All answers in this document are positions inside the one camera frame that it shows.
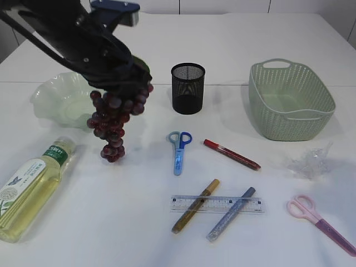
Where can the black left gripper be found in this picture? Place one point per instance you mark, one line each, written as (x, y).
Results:
(91, 50)

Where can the purple grape bunch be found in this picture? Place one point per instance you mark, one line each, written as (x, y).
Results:
(112, 112)

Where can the blue scissors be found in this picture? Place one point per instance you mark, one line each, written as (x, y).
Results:
(179, 140)

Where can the green tea bottle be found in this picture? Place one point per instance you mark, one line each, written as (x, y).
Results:
(31, 186)

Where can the clear plastic sheet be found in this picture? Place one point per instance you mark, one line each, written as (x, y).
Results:
(312, 164)

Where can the pink scissors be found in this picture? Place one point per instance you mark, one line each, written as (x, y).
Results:
(303, 207)

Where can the black mesh pen holder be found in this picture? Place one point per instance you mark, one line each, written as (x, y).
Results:
(187, 87)

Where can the pale green wavy plate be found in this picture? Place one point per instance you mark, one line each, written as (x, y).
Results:
(65, 100)

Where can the clear plastic ruler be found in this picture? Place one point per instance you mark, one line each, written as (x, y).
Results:
(215, 204)

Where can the gold glitter pen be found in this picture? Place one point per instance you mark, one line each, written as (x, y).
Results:
(194, 207)

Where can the red glitter pen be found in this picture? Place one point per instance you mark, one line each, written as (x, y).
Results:
(232, 155)

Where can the green plastic basket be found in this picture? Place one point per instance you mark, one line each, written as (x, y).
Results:
(288, 104)

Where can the silver glitter pen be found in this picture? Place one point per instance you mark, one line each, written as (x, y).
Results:
(230, 215)

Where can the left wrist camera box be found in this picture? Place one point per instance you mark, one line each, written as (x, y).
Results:
(113, 13)

